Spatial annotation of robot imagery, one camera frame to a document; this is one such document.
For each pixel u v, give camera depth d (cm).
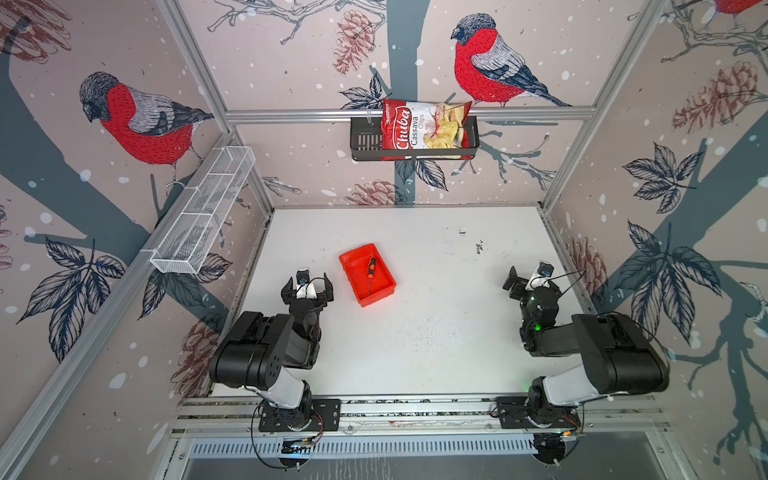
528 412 73
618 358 45
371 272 100
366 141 95
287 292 80
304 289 76
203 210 79
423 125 88
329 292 84
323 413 73
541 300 70
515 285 83
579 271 106
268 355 45
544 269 77
